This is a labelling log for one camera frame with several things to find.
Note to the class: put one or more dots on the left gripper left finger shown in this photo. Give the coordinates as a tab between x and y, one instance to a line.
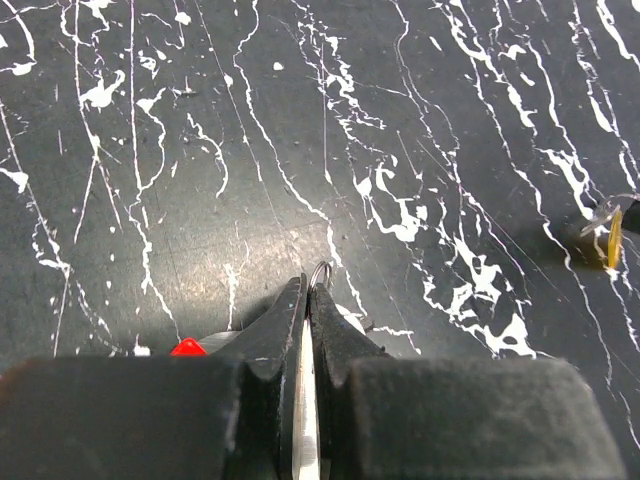
93	417

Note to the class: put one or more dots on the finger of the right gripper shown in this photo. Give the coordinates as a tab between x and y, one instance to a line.
631	218

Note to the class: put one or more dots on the silver keyring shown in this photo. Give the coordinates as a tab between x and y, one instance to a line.
322	275

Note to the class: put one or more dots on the silver key red tag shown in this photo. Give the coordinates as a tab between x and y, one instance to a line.
305	400

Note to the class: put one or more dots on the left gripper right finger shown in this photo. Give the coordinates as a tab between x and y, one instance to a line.
450	418

